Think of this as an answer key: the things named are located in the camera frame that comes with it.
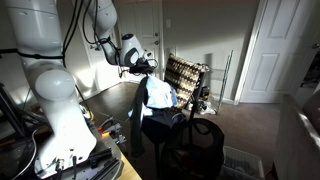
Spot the brown cream crochet pillow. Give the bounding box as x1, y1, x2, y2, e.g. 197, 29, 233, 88
164, 53, 209, 111

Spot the wire shoe rack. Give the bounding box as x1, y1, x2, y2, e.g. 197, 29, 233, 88
196, 49, 234, 116

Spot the orange black clamp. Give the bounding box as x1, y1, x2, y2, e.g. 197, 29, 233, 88
98, 116, 127, 144

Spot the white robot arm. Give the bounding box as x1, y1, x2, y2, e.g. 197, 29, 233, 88
5, 0, 147, 179

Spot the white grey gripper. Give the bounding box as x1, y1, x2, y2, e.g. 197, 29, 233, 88
129, 51, 158, 74

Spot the white panel door centre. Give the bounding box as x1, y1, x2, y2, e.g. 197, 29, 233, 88
115, 0, 161, 78

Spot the black mesh laundry hamper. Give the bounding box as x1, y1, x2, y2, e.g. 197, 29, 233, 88
161, 118, 224, 180

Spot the white sneaker on floor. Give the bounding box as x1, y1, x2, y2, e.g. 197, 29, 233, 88
199, 101, 216, 115

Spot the white plastic laundry basket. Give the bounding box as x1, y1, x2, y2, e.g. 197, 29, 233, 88
221, 146, 265, 180

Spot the white interior door right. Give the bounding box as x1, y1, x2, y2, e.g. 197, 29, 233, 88
240, 0, 320, 103

